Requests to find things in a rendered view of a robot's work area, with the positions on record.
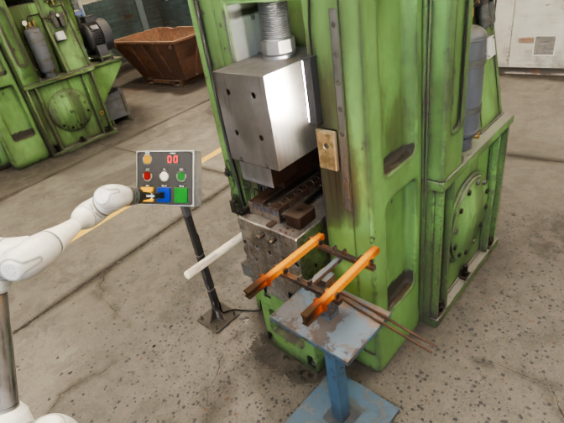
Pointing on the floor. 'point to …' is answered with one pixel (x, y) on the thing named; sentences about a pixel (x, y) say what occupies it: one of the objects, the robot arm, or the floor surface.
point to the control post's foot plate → (218, 319)
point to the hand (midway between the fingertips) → (159, 195)
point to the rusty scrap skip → (164, 54)
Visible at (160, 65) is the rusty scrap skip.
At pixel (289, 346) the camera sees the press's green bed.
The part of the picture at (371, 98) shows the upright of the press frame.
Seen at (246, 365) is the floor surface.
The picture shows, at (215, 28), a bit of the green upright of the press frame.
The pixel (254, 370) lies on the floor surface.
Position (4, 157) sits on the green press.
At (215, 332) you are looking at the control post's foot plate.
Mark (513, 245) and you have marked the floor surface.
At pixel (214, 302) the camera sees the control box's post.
